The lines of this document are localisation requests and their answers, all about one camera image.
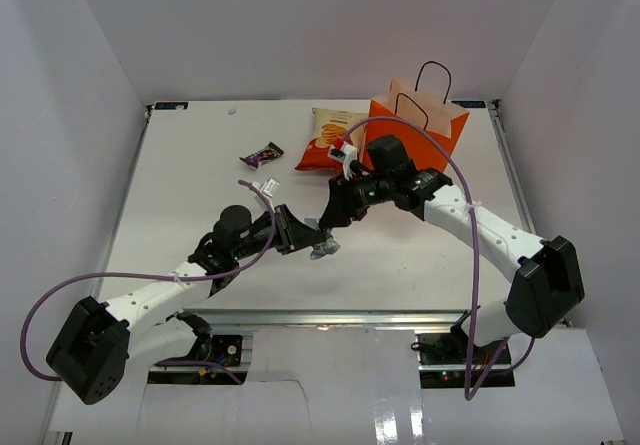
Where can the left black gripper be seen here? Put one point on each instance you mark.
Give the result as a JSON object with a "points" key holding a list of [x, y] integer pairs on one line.
{"points": [[292, 234]]}

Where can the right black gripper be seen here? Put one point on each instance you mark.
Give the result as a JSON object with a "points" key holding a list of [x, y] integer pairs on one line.
{"points": [[342, 204]]}

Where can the silver candy wrapper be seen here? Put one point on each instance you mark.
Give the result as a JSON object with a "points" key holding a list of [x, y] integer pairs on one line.
{"points": [[329, 247]]}

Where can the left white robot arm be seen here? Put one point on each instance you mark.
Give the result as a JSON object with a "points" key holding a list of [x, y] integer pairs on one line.
{"points": [[91, 351]]}

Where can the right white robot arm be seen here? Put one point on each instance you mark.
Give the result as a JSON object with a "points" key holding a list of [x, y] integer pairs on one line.
{"points": [[545, 276]]}

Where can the orange chips bag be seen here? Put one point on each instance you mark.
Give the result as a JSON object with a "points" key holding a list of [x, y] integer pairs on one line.
{"points": [[329, 125]]}

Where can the orange paper bag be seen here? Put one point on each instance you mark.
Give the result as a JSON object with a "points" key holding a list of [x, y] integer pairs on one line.
{"points": [[423, 120]]}

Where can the purple M&M's packet upper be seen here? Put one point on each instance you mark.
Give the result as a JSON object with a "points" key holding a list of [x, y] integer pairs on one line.
{"points": [[265, 155]]}

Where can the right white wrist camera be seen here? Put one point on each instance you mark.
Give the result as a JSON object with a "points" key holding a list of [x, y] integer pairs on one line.
{"points": [[344, 153]]}

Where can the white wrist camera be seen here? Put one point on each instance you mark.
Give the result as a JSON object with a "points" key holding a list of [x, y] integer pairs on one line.
{"points": [[268, 188], [344, 153]]}

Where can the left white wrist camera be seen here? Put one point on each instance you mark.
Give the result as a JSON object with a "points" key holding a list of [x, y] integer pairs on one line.
{"points": [[268, 188]]}

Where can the aluminium table frame rail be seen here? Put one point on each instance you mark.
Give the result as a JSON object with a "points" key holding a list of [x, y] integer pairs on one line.
{"points": [[376, 318]]}

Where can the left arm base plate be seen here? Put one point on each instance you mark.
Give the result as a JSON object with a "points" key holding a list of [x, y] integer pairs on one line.
{"points": [[216, 362]]}

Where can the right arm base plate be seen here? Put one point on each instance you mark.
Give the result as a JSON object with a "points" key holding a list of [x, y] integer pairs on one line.
{"points": [[443, 366]]}

